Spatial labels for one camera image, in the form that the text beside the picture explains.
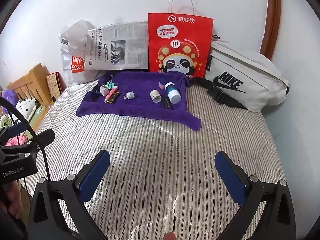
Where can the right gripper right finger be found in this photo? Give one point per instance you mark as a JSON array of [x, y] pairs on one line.
[[233, 177]]

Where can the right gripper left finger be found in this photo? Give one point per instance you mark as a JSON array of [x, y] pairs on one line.
[[90, 176]]

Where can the pink white pen tube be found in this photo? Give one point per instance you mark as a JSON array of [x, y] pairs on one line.
[[111, 92]]

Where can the green binder clip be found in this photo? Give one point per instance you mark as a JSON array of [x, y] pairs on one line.
[[111, 83]]

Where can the black marker tube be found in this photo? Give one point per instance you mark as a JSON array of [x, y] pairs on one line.
[[166, 103]]

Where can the blue white cylindrical bottle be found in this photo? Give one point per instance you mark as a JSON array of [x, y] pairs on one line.
[[172, 92]]

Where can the white tape roll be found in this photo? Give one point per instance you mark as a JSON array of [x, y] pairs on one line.
[[155, 96]]

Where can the black gold lighter box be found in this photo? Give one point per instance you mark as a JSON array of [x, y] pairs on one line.
[[113, 98]]

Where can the white usb charger plug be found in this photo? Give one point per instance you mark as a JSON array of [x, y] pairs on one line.
[[103, 90]]

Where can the person left hand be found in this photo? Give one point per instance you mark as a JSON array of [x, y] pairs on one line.
[[13, 195]]

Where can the pink striped blanket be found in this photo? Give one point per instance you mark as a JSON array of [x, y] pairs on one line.
[[17, 140]]

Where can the panda print fabric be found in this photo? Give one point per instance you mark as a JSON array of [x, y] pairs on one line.
[[27, 108]]

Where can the striped quilt mattress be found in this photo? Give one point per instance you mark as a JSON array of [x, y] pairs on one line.
[[162, 176]]

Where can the patterned brown box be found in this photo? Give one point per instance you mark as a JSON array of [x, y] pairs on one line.
[[54, 85]]

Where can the white Nike waist bag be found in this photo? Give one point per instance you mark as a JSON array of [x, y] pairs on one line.
[[242, 79]]

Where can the purple towel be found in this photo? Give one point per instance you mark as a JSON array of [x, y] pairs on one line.
[[141, 83]]

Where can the white Miniso plastic bag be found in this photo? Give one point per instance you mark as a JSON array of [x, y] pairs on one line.
[[73, 43]]

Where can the folded newspaper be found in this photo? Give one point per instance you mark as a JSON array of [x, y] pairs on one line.
[[122, 46]]

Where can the red panda paper bag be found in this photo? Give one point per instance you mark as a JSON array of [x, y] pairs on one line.
[[179, 42]]

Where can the wooden door frame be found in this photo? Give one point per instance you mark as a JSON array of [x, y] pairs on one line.
[[272, 25]]

